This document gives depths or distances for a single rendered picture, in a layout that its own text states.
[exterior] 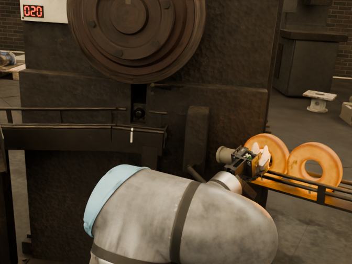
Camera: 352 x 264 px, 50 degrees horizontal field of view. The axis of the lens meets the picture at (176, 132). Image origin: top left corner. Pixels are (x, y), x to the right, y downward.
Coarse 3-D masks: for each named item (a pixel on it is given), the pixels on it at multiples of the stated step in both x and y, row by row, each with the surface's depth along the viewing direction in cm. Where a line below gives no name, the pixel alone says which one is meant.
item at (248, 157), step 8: (232, 152) 111; (240, 152) 111; (248, 152) 111; (232, 160) 112; (240, 160) 108; (248, 160) 107; (256, 160) 111; (224, 168) 106; (232, 168) 105; (240, 168) 106; (248, 168) 108; (256, 168) 112; (240, 176) 108; (248, 176) 110; (256, 176) 112
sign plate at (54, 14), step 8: (24, 0) 141; (32, 0) 141; (40, 0) 141; (48, 0) 140; (56, 0) 140; (64, 0) 140; (24, 8) 142; (32, 8) 142; (48, 8) 141; (56, 8) 141; (64, 8) 141; (24, 16) 143; (32, 16) 143; (40, 16) 142; (48, 16) 142; (56, 16) 142; (64, 16) 141
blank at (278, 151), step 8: (256, 136) 120; (264, 136) 118; (272, 136) 118; (248, 144) 122; (264, 144) 118; (272, 144) 116; (280, 144) 115; (272, 152) 117; (280, 152) 115; (288, 152) 116; (280, 160) 115; (272, 168) 118; (280, 168) 116; (272, 176) 118
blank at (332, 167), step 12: (312, 144) 108; (300, 156) 111; (312, 156) 108; (324, 156) 106; (336, 156) 106; (288, 168) 114; (300, 168) 112; (324, 168) 107; (336, 168) 104; (312, 180) 111; (324, 180) 107; (336, 180) 105; (312, 192) 111
